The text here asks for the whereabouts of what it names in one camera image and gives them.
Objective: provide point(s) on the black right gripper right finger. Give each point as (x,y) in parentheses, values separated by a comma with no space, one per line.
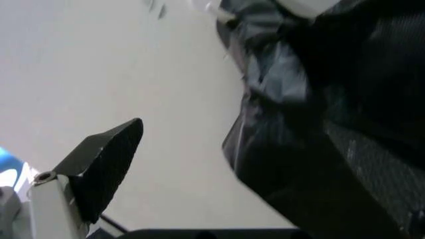
(382,179)

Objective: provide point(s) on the black plastic garbage bag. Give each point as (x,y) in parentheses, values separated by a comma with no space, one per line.
(285,154)

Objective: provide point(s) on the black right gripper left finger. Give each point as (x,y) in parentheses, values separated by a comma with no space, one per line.
(99,169)

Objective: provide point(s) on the white trash bin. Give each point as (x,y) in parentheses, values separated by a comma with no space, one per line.
(300,6)

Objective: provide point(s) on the blue plastic object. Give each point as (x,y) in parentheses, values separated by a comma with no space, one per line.
(8,159)

